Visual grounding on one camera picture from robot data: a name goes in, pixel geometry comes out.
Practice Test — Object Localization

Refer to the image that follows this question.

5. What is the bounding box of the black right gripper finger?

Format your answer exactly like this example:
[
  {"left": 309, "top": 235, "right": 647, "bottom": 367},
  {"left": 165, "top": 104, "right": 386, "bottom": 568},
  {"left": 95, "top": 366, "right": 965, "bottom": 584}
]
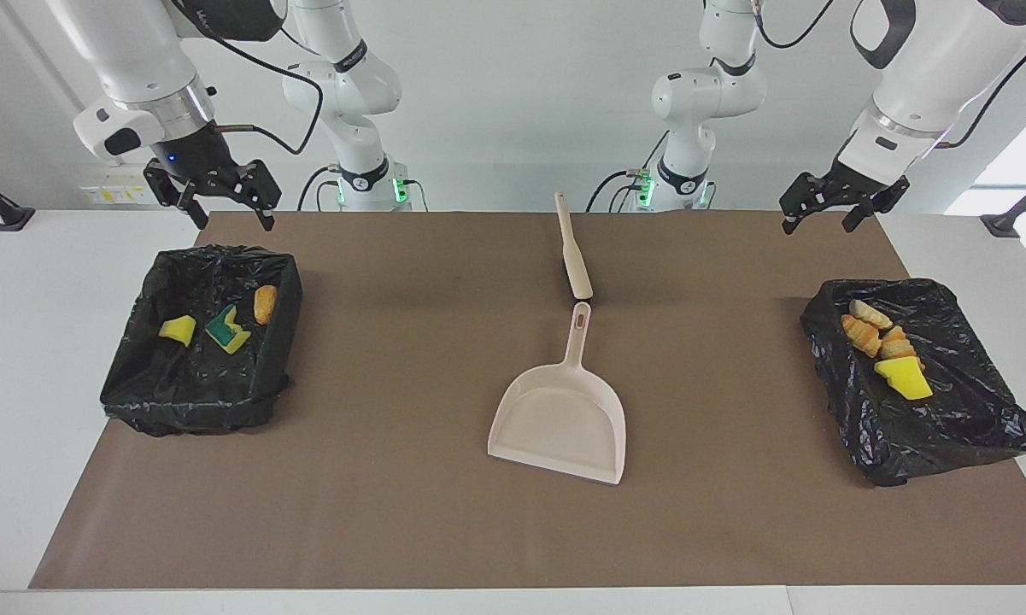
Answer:
[
  {"left": 143, "top": 162, "right": 213, "bottom": 230},
  {"left": 218, "top": 159, "right": 281, "bottom": 233}
]

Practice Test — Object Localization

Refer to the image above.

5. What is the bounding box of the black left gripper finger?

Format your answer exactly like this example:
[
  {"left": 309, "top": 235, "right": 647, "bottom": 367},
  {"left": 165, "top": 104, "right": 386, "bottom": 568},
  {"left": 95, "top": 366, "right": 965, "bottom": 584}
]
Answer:
[
  {"left": 779, "top": 171, "right": 848, "bottom": 236},
  {"left": 841, "top": 175, "right": 911, "bottom": 233}
]

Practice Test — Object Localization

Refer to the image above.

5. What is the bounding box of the pale food piece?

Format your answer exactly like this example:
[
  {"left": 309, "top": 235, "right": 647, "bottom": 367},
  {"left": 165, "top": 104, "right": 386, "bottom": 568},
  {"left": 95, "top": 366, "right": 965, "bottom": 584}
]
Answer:
[{"left": 848, "top": 299, "right": 894, "bottom": 331}]

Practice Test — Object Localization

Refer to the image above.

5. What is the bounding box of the wedge yellow sponge piece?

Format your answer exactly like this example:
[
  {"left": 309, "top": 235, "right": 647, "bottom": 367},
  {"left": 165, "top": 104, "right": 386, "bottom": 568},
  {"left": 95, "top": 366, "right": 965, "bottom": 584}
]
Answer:
[{"left": 158, "top": 314, "right": 197, "bottom": 348}]

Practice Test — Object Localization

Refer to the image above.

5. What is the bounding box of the striped croissant bread piece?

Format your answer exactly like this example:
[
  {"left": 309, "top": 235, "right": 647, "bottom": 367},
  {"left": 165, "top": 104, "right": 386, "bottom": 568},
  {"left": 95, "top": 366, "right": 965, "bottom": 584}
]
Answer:
[
  {"left": 880, "top": 325, "right": 925, "bottom": 370},
  {"left": 840, "top": 313, "right": 882, "bottom": 358}
]

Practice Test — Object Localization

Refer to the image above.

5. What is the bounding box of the notched yellow sponge piece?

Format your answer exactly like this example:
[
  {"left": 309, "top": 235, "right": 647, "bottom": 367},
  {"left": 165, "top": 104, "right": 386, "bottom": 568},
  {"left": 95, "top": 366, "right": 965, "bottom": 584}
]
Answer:
[{"left": 204, "top": 305, "right": 252, "bottom": 355}]

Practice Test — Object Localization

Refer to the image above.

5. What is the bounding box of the rounded yellow sponge piece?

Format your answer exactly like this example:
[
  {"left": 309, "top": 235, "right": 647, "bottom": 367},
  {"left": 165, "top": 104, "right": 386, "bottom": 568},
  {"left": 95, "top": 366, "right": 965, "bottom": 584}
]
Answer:
[{"left": 873, "top": 357, "right": 934, "bottom": 401}]

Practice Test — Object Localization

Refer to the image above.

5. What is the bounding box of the beige brush with black bristles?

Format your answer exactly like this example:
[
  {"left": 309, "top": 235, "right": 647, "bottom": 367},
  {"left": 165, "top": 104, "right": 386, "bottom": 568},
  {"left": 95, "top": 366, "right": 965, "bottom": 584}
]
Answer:
[{"left": 554, "top": 191, "right": 595, "bottom": 301}]

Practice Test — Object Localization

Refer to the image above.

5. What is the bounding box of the beige plastic dustpan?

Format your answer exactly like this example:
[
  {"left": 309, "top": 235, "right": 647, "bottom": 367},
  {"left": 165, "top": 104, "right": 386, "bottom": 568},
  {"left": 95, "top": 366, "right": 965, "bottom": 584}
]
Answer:
[{"left": 487, "top": 301, "right": 627, "bottom": 486}]

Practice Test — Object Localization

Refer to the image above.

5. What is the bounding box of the black bag lined bin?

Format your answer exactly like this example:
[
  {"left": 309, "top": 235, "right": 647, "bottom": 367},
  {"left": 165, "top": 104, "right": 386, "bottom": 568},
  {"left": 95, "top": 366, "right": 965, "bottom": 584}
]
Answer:
[
  {"left": 800, "top": 278, "right": 1026, "bottom": 488},
  {"left": 100, "top": 244, "right": 303, "bottom": 438}
]

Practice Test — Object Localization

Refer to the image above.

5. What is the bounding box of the brown paper table mat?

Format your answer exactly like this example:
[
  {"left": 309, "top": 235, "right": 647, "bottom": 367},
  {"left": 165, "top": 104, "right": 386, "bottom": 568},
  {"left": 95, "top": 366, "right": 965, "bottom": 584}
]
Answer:
[{"left": 28, "top": 210, "right": 1026, "bottom": 590}]

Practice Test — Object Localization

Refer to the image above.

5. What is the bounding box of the white wall socket box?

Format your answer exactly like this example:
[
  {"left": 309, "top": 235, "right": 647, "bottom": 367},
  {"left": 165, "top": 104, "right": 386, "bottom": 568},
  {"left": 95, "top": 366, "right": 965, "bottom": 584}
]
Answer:
[{"left": 79, "top": 167, "right": 156, "bottom": 207}]

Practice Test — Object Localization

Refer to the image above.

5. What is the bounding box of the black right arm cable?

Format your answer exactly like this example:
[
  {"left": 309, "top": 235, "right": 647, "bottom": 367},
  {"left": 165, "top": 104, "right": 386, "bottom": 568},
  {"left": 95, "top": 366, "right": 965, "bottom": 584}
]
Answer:
[{"left": 167, "top": 0, "right": 325, "bottom": 159}]

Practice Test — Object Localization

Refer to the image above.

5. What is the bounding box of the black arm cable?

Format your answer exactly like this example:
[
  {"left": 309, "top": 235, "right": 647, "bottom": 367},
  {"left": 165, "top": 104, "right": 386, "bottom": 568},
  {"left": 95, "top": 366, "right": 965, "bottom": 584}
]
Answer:
[
  {"left": 167, "top": 0, "right": 325, "bottom": 159},
  {"left": 750, "top": 0, "right": 1026, "bottom": 150}
]

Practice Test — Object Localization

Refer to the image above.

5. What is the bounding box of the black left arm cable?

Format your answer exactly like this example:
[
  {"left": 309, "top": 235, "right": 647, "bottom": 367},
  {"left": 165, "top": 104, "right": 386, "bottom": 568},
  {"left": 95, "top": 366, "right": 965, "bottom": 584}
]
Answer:
[{"left": 750, "top": 0, "right": 1026, "bottom": 150}]

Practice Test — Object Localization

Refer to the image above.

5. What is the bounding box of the white wall cable trunking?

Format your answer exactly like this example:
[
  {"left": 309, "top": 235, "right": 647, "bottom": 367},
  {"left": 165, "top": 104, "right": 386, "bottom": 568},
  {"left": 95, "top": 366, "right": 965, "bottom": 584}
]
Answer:
[{"left": 0, "top": 0, "right": 62, "bottom": 79}]

